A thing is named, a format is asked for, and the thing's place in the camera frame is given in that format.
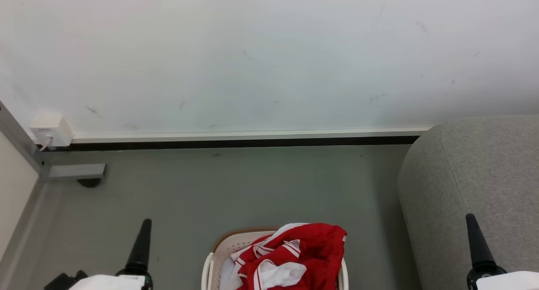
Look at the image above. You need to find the beige partition panel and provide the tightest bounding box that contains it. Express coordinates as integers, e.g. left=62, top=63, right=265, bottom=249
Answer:
left=0, top=131, right=40, bottom=263

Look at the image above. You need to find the black baseboard strip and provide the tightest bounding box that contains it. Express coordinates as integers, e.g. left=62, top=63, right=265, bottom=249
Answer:
left=40, top=136, right=422, bottom=152

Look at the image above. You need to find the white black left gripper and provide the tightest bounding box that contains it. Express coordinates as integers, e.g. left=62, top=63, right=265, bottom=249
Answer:
left=69, top=218, right=153, bottom=290

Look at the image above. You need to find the red white-trimmed garment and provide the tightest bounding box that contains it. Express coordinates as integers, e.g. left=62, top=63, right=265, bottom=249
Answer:
left=230, top=223, right=348, bottom=290

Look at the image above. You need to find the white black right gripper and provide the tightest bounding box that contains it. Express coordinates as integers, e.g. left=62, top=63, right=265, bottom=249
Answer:
left=465, top=213, right=539, bottom=290

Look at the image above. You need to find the cream perforated laundry basket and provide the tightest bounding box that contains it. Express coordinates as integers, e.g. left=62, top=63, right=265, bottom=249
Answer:
left=201, top=227, right=350, bottom=290

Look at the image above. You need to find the white wall socket box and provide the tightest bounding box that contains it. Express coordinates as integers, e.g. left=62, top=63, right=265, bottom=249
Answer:
left=29, top=114, right=74, bottom=148

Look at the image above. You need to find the grey fabric sofa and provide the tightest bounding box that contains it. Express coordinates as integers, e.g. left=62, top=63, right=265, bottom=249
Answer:
left=398, top=114, right=539, bottom=290

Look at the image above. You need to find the white wall trim strip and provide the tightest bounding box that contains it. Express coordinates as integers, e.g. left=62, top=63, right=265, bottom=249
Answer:
left=69, top=127, right=433, bottom=144

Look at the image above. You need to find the plain white garment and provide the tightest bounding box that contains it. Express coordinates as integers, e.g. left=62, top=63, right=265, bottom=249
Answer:
left=219, top=256, right=242, bottom=290

